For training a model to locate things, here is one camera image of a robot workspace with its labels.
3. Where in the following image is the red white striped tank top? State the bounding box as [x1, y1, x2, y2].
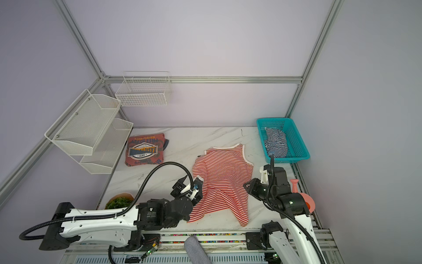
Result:
[189, 144, 254, 227]

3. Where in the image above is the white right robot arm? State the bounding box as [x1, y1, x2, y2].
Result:
[244, 177, 326, 264]

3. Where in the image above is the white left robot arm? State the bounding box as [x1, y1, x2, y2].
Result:
[39, 177, 203, 251]

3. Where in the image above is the navy white striped tank top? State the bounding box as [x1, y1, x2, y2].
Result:
[264, 128, 289, 158]

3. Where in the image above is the grey folded garment under stack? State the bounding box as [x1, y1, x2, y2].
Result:
[163, 139, 169, 150]

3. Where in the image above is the folded red graphic tank top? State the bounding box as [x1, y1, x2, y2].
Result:
[125, 133, 166, 167]

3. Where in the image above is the pink watering can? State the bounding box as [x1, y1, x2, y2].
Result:
[290, 179, 316, 213]

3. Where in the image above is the teal plastic basket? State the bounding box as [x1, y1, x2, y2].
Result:
[257, 118, 311, 163]

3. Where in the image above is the green potted plant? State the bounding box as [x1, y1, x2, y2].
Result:
[105, 193, 134, 210]

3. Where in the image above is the grey foam microphone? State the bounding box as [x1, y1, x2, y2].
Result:
[184, 236, 212, 264]

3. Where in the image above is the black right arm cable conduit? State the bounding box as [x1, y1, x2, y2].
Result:
[268, 154, 327, 264]

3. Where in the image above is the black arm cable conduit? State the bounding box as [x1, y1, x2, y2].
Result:
[268, 154, 327, 264]
[19, 161, 195, 241]

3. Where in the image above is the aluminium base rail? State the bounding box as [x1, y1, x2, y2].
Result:
[59, 229, 345, 264]

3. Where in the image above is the white mesh wall shelf lower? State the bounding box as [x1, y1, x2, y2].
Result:
[79, 118, 133, 174]

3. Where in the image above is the white mesh wall shelf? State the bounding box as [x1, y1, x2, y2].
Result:
[45, 90, 122, 156]
[79, 118, 133, 174]

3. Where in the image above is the white wire wall basket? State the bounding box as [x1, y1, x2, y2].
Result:
[115, 71, 173, 107]

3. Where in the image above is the white mesh wall shelf upper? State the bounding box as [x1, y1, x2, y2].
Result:
[45, 90, 122, 156]

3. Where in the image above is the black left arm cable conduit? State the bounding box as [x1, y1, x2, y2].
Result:
[19, 161, 195, 241]

